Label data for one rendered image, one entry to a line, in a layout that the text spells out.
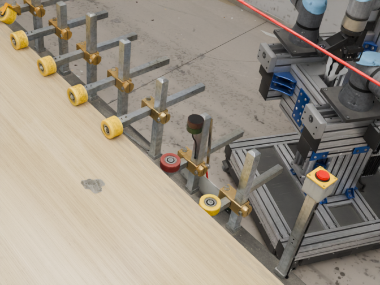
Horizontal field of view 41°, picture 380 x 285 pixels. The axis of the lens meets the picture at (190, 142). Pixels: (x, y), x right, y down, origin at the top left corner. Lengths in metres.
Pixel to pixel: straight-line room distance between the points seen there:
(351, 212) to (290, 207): 0.35
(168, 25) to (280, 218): 2.40
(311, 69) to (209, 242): 1.18
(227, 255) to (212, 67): 2.62
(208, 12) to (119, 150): 3.10
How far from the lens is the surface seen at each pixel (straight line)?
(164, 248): 1.73
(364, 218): 3.00
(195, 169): 2.05
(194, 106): 3.75
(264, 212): 2.82
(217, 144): 2.17
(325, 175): 1.62
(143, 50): 4.29
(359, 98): 2.25
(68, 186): 1.90
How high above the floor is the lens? 2.30
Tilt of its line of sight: 42 degrees down
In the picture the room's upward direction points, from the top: 9 degrees clockwise
